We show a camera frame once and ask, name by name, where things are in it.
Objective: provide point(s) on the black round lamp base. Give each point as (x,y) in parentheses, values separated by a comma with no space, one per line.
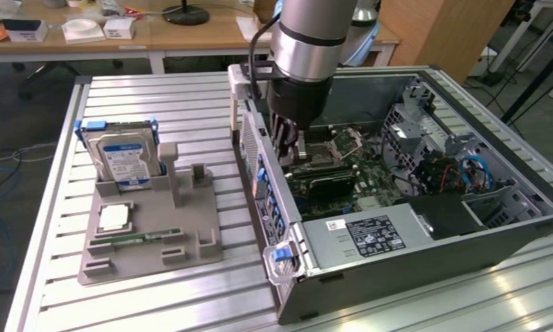
(187,17)

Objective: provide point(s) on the silver CPU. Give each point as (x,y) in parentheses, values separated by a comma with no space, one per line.
(113,218)

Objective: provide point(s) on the grey metal disk bay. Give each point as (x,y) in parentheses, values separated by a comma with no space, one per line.
(498,207)

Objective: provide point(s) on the CPU socket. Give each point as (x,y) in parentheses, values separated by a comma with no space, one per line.
(323,155)

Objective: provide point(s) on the silver chipset heatsink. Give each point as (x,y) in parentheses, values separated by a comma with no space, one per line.
(370,204)

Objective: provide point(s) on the orange box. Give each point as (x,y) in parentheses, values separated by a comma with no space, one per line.
(0,36)

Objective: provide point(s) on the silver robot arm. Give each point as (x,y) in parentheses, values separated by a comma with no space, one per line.
(308,41)

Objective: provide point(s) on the white box black top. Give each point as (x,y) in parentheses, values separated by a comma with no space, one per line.
(25,34)

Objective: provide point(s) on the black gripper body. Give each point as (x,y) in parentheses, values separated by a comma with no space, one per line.
(299,100)

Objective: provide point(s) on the black stand pole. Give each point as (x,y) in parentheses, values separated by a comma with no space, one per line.
(535,84)

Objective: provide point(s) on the green motherboard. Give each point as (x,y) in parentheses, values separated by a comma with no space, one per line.
(374,173)

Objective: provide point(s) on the grey power supply unit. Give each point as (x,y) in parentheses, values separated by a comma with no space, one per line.
(323,242)

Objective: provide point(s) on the open black PC case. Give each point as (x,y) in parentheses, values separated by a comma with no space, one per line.
(396,276)

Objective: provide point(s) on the black chair base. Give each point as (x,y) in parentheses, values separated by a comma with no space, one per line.
(51,69)

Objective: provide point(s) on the white paper stack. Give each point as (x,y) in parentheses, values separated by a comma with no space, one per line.
(245,27)

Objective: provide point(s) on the RAM stick with label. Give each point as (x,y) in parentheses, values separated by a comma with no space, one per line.
(334,172)

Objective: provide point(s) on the perforated metal disk bay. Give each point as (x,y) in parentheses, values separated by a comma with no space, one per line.
(410,138)

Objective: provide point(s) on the white cardboard box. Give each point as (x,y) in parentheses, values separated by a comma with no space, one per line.
(120,31)

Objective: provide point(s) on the white square bowl holder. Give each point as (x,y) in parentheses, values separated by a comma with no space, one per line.
(83,32)

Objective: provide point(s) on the green RAM stick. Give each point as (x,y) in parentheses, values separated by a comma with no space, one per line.
(133,238)

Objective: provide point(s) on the grey parts rack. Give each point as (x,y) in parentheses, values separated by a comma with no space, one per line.
(156,214)

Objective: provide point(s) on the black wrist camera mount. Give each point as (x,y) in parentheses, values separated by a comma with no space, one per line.
(264,71)

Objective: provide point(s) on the small white paper label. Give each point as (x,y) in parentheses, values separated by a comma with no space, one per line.
(131,46)

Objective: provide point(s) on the white floor box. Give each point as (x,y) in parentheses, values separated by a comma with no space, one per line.
(482,64)

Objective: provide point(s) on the blue case release latch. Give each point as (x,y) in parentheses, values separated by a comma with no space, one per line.
(281,256)

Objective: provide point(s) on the hard disk in blue caddy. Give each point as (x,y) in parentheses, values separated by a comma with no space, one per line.
(124,162)

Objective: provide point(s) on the metal socket cover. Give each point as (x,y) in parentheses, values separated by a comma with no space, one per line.
(348,140)

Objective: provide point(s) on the black plastic shroud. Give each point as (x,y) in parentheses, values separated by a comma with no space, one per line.
(443,218)

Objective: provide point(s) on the brown cardboard box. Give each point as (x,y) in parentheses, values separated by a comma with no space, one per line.
(264,8)

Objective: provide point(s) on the green graphics card black fan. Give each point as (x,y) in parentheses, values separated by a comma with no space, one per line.
(332,185)

